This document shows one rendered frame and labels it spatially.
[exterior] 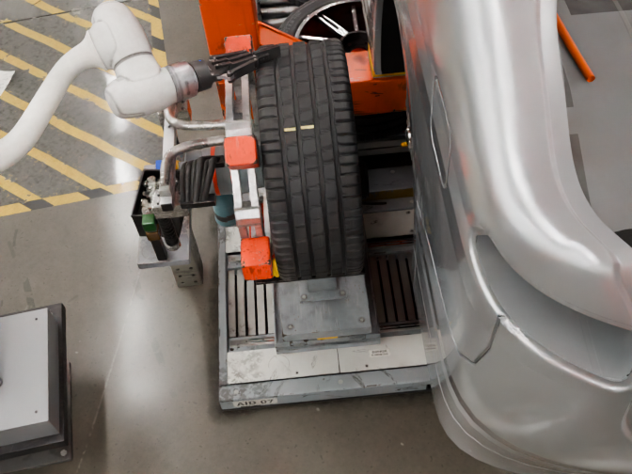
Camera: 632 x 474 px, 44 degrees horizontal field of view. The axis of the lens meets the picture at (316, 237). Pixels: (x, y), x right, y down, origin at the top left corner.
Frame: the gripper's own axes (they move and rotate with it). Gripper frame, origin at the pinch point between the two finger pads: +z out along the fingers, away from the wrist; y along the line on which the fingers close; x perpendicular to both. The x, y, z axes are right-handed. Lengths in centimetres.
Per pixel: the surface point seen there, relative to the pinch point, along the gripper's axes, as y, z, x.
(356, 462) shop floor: 36, -2, -131
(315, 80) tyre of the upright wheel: 13.9, 6.2, -3.4
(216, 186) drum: -2.2, -19.1, -35.0
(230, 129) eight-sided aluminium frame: 10.4, -16.3, -10.9
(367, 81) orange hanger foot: -35, 49, -39
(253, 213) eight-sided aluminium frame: 21.7, -18.1, -29.0
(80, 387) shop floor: -36, -73, -122
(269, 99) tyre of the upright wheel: 12.6, -6.0, -5.0
